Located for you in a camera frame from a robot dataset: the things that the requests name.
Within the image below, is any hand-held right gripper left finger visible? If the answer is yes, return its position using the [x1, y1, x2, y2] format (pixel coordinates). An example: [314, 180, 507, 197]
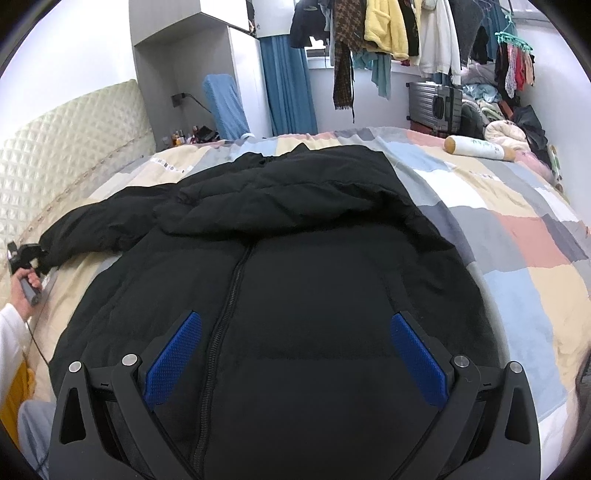
[48, 310, 218, 480]

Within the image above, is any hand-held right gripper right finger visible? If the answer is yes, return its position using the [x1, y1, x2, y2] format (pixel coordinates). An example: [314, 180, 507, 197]
[390, 310, 541, 480]

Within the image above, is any black hooded puffer jacket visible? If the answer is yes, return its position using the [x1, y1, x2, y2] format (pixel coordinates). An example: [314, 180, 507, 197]
[39, 143, 504, 480]

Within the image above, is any person's left forearm white sleeve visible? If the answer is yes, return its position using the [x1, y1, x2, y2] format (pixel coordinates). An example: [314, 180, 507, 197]
[0, 302, 29, 402]

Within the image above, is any pile of clothes and bedding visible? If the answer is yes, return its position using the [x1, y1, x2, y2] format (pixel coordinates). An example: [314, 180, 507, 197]
[461, 62, 552, 160]

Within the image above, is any person's left hand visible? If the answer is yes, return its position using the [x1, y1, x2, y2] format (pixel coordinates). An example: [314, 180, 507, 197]
[10, 271, 43, 320]

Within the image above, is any cream quilted headboard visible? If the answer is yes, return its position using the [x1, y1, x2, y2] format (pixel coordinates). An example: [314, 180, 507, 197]
[0, 79, 155, 252]

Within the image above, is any patchwork colour-block bed quilt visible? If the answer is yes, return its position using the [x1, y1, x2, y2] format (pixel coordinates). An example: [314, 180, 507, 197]
[34, 126, 591, 444]

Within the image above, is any person's grey trouser leg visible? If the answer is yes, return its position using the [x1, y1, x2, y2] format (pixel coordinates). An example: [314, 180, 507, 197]
[16, 401, 58, 480]

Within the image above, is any clutter of bottles on nightstand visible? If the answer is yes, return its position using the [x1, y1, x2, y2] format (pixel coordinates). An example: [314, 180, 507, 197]
[161, 124, 220, 147]

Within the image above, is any cylindrical cream bolster pillow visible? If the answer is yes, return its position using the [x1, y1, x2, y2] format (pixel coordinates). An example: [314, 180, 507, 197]
[444, 135, 517, 162]

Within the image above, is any grey ribbed suitcase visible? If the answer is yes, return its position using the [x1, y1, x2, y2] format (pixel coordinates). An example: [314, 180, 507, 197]
[406, 81, 463, 136]

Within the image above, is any grey wardrobe cabinet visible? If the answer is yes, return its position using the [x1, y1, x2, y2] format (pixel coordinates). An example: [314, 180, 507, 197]
[128, 0, 273, 151]

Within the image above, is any teal hanging cloth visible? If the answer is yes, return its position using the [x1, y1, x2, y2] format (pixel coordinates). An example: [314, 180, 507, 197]
[352, 50, 393, 100]

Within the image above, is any blue curtain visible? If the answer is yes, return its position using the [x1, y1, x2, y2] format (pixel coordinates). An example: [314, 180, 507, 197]
[259, 36, 319, 137]

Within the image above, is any white hanging sweater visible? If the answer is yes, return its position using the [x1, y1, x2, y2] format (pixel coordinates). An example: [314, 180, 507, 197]
[418, 0, 462, 86]

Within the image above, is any brown houndstooth scarf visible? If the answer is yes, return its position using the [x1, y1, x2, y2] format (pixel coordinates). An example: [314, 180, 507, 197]
[332, 0, 368, 112]

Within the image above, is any yellow fleece jacket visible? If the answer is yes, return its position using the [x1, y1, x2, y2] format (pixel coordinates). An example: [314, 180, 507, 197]
[364, 0, 411, 61]

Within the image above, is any green clip drying hanger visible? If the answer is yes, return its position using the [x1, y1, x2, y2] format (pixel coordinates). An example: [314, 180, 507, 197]
[495, 9, 536, 54]

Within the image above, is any dark hanging jacket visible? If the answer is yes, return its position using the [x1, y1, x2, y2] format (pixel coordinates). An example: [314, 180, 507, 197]
[290, 0, 334, 49]

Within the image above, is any black cable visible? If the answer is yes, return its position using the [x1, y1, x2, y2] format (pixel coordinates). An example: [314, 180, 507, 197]
[25, 277, 58, 467]

